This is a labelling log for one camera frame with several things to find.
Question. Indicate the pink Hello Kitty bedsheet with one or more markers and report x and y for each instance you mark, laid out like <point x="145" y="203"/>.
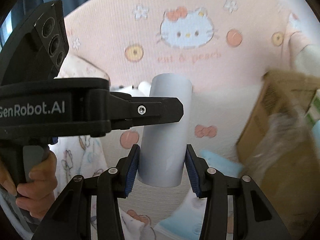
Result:
<point x="223" y="47"/>

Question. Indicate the light blue tissue pack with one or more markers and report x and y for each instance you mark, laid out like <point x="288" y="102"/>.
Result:
<point x="186" y="220"/>

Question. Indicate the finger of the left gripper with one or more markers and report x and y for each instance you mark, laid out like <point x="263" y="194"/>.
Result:
<point x="128" y="111"/>

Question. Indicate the white green small box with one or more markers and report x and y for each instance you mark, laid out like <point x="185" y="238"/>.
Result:
<point x="312" y="115"/>

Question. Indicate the large glossy white tube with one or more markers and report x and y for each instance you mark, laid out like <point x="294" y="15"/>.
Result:
<point x="163" y="147"/>

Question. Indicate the cream printed pillow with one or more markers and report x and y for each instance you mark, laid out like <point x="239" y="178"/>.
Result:
<point x="82" y="74"/>

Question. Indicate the brown cardboard box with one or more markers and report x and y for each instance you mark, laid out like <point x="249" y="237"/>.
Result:
<point x="278" y="150"/>

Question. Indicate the person's left hand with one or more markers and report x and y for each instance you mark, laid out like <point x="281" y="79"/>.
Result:
<point x="38" y="195"/>

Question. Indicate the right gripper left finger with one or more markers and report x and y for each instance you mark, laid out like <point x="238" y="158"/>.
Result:
<point x="69" y="216"/>

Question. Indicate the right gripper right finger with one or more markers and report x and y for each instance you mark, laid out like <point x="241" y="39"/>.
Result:
<point x="254" y="215"/>

